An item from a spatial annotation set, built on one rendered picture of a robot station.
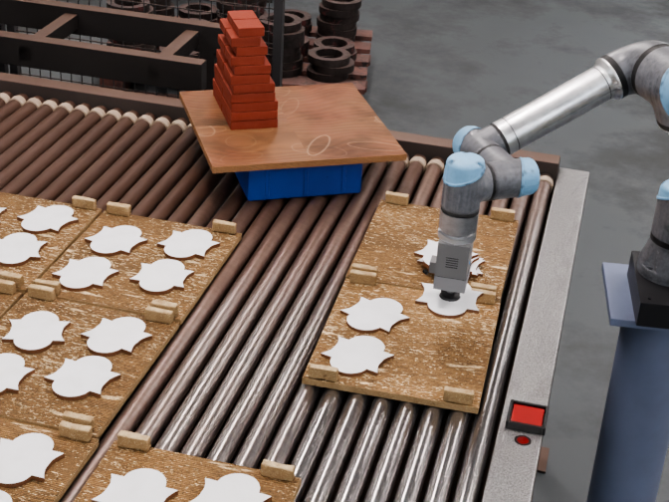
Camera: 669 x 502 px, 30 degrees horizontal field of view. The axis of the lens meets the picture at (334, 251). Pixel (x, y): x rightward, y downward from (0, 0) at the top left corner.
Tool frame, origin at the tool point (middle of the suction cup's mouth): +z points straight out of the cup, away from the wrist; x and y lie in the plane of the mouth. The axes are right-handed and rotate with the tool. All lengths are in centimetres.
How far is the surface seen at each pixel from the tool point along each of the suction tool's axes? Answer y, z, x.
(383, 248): -38.3, 11.2, -20.0
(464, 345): -2.3, 11.2, 3.9
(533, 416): 17.8, 11.9, 19.9
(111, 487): 62, 10, -48
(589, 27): -522, 105, 21
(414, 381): 14.0, 11.2, -3.8
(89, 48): -118, 2, -126
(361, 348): 6.5, 10.4, -16.1
